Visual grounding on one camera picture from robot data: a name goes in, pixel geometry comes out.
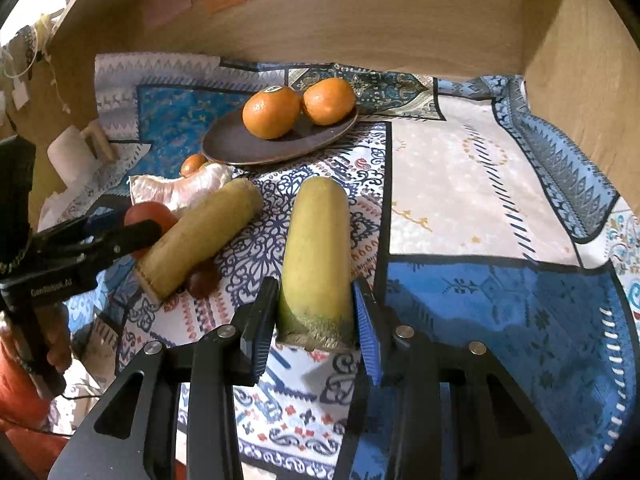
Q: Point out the dark red jujube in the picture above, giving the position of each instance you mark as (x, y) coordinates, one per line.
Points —
(202, 280)

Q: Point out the patterned blue blanket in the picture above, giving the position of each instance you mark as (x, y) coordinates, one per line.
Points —
(475, 200)

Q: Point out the green-ended sugarcane piece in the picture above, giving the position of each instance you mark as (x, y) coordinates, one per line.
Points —
(315, 260)

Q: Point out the small wooden block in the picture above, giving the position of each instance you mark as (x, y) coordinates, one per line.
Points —
(100, 142)

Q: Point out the plain orange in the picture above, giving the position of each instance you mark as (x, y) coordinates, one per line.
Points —
(330, 100)

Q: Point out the brown oval plate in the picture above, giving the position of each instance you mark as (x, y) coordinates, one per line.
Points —
(235, 145)

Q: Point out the pink sticky note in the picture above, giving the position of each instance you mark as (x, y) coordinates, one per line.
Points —
(167, 2)

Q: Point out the yellow sugarcane piece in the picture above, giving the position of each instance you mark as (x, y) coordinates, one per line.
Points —
(200, 235)

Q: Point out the small tangerine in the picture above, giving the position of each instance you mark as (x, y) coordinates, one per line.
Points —
(192, 165)

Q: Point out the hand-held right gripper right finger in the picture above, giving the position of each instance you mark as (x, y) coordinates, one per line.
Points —
(368, 347)

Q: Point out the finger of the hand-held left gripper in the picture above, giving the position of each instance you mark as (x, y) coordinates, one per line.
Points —
(105, 221)
(135, 240)

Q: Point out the person's left forearm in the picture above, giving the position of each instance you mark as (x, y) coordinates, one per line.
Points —
(20, 410)

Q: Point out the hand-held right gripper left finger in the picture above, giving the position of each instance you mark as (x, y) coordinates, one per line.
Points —
(260, 347)

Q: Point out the person's left hand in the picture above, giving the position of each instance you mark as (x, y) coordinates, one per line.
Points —
(59, 340)

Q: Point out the red tomato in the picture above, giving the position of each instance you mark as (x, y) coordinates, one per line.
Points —
(150, 216)

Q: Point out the peeled pomelo segment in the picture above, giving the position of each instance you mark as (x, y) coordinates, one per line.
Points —
(175, 192)

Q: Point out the orange with sticker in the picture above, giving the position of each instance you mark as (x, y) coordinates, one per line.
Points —
(270, 115)

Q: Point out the white tissue roll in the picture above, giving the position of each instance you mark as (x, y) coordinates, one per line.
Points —
(72, 155)

